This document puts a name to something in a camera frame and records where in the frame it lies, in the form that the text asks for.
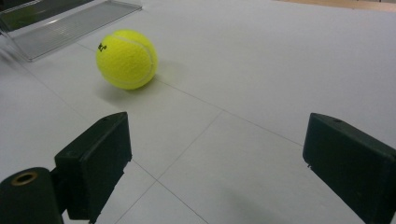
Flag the yellow tennis ball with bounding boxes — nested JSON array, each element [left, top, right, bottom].
[[95, 28, 159, 91]]

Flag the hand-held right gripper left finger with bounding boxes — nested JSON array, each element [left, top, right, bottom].
[[54, 111, 133, 224]]

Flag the white table cover sheet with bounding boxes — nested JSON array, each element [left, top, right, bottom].
[[0, 0, 396, 224]]

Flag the clear plastic tray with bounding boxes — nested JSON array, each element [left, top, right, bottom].
[[0, 0, 143, 63]]

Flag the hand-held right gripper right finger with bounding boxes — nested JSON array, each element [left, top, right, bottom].
[[302, 112, 396, 224]]

